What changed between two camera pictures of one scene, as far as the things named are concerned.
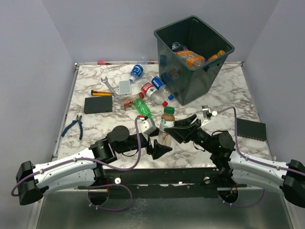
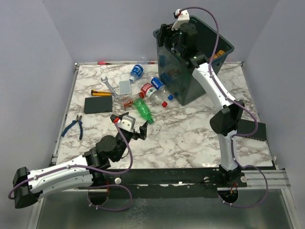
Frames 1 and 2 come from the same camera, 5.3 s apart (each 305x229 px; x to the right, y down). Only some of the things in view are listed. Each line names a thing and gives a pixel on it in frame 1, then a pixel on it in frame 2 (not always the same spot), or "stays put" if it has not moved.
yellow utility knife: (100, 93) stays put
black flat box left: (98, 104) stays put
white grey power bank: (124, 87) stays put
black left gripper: (159, 150) to (142, 130)
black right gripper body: (202, 139) to (171, 40)
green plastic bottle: (143, 108) stays put
